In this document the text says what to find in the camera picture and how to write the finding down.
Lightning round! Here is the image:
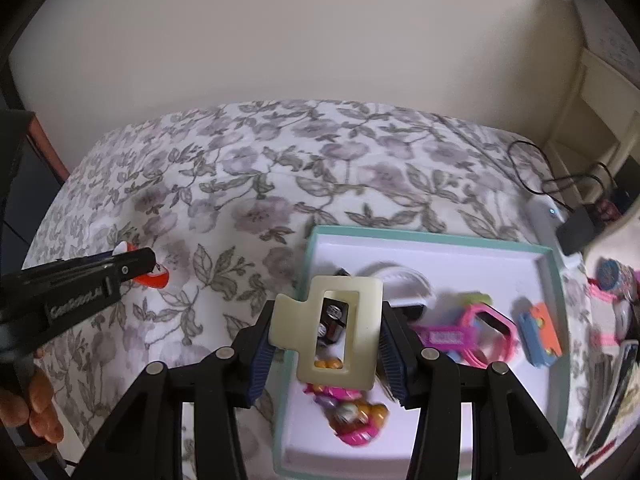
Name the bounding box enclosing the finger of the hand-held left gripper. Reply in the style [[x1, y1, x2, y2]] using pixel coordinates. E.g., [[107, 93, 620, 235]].
[[101, 247, 157, 287]]

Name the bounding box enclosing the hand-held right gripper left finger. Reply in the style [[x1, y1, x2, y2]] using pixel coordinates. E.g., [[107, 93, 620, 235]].
[[75, 302, 277, 480]]

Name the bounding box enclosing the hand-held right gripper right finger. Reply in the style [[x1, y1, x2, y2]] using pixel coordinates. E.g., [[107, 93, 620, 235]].
[[378, 304, 577, 480]]

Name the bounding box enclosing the orange capped glue stick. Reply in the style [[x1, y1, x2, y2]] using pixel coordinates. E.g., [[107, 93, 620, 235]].
[[113, 242, 171, 289]]

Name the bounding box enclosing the cream hair claw clip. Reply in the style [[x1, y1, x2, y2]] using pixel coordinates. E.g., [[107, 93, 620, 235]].
[[272, 274, 384, 391]]

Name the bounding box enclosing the pink yellow toy figure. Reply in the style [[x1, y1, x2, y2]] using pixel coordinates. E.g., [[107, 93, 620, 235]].
[[304, 384, 391, 447]]

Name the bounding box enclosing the pink smart watch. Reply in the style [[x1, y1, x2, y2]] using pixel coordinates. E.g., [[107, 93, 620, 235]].
[[461, 304, 517, 367]]

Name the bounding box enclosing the teal white shallow tray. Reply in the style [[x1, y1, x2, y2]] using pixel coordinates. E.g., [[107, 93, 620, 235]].
[[272, 225, 571, 479]]

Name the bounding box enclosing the orange blue eraser pack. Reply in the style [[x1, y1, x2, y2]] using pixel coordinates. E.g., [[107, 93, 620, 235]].
[[517, 302, 564, 367]]

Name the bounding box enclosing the person's left hand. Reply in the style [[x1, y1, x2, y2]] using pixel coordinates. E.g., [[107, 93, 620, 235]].
[[0, 374, 64, 445]]

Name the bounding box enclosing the dark wooden furniture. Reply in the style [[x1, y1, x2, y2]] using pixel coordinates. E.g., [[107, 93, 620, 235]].
[[0, 106, 72, 263]]

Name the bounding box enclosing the grey floral bedsheet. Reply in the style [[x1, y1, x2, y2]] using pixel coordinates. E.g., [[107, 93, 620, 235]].
[[22, 99, 596, 480]]

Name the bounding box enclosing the white device blue light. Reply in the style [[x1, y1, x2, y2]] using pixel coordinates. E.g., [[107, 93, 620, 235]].
[[524, 199, 569, 242]]

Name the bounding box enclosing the pink white beaded mat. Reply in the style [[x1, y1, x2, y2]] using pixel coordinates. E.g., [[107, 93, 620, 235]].
[[587, 280, 632, 347]]

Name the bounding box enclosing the black power adapter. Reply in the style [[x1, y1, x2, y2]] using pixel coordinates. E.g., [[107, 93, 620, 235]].
[[556, 207, 597, 257]]

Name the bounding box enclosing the black silver remote control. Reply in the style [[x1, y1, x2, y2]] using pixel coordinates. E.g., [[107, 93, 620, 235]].
[[589, 339, 640, 457]]

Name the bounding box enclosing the metal wristwatch blue face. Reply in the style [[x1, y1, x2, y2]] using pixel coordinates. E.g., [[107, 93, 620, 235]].
[[597, 258, 637, 294]]

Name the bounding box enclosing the cream wooden shelf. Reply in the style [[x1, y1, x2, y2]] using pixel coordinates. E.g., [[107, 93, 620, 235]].
[[542, 47, 640, 188]]

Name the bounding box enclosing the black cable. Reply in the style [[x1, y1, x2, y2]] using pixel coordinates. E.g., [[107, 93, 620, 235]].
[[507, 139, 617, 212]]

